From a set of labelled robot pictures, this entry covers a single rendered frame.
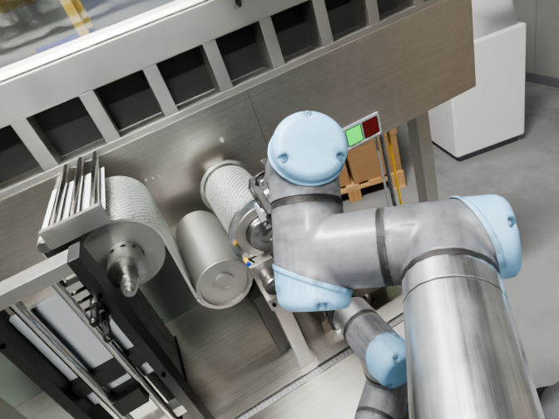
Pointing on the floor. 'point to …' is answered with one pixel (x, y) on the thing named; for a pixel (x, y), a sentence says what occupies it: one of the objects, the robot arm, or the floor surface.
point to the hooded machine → (487, 87)
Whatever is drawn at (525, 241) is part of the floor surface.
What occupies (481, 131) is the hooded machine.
